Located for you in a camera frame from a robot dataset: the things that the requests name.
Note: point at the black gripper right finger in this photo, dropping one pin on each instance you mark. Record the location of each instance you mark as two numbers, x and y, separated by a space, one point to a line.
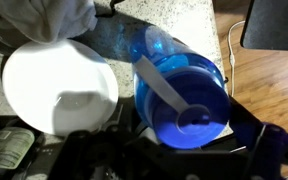
270 143

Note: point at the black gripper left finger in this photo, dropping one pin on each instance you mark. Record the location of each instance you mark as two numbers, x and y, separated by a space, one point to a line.
84 153

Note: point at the blue translucent water bottle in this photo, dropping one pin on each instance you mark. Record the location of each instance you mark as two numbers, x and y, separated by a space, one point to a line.
184 90

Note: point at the dark wine bottle cream label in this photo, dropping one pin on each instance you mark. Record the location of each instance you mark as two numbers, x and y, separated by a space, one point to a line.
7 146

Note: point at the white round plate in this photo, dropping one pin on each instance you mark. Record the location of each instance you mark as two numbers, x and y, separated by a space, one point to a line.
50 83

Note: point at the white cloth towel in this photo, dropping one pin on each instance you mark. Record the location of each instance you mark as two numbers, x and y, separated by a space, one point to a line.
47 18

